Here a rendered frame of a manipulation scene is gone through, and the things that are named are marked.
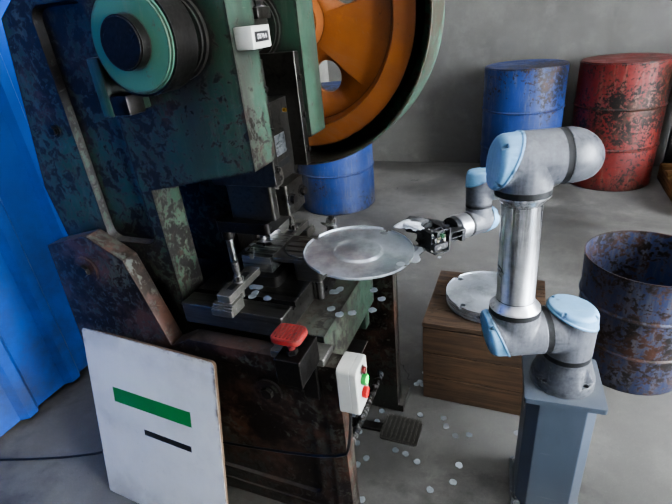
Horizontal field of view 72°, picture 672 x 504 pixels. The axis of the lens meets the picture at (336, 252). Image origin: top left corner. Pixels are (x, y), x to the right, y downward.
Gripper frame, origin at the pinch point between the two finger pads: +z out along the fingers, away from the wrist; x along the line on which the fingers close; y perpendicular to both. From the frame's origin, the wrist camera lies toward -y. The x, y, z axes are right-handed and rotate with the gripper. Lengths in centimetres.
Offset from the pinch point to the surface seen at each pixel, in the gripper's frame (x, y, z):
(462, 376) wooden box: 61, 1, -31
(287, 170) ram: -21.3, -15.6, 23.1
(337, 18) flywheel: -57, -33, -4
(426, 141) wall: 44, -242, -220
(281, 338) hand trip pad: 3.0, 18.8, 43.0
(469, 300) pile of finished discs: 36, -7, -39
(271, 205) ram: -15.0, -9.8, 30.8
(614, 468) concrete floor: 74, 47, -51
